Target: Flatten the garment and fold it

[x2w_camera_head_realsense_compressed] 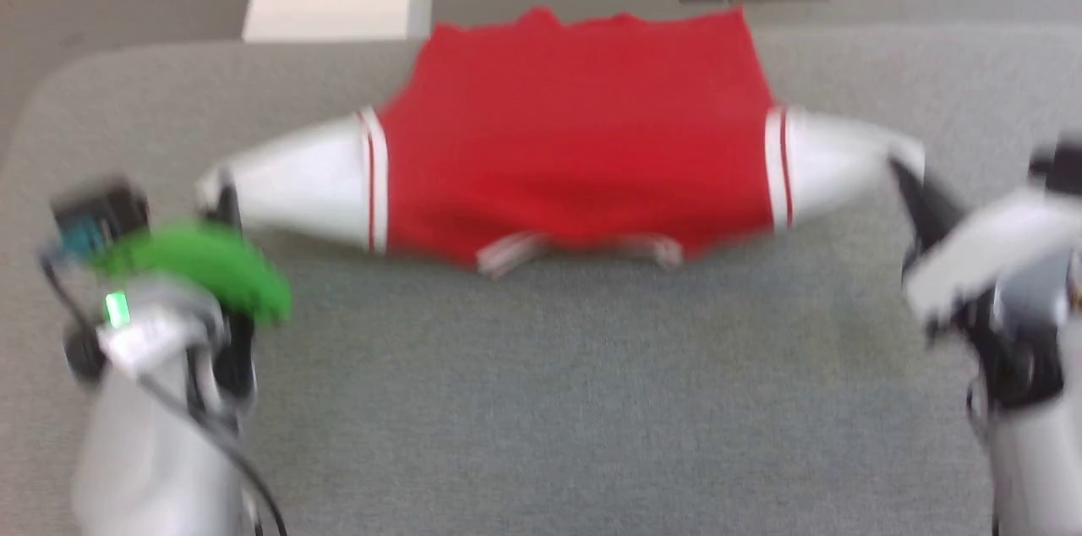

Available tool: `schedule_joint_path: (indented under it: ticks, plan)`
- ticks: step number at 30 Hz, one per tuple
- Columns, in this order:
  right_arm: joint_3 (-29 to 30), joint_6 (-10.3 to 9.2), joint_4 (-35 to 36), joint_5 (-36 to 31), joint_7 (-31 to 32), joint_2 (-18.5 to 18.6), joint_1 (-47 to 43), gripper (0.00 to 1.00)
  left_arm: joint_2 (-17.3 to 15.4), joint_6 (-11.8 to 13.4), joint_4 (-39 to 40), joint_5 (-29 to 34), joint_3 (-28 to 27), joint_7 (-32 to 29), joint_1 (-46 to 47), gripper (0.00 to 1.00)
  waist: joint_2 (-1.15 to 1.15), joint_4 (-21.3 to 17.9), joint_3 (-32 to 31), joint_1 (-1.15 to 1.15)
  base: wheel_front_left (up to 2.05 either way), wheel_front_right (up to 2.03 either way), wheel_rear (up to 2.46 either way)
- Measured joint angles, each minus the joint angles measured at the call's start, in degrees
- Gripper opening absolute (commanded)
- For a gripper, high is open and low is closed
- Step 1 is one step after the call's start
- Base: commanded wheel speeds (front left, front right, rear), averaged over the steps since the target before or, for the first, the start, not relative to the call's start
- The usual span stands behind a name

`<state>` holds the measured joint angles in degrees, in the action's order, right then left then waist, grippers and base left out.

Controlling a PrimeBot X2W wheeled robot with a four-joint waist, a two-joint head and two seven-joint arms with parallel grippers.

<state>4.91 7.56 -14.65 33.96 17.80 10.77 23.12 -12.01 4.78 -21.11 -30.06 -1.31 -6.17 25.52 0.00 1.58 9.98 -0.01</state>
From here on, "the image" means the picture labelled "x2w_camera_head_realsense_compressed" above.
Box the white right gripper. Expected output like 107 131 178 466
888 157 1082 327

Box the red and white sports garment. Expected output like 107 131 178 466
196 5 926 279

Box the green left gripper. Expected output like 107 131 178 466
89 181 293 406

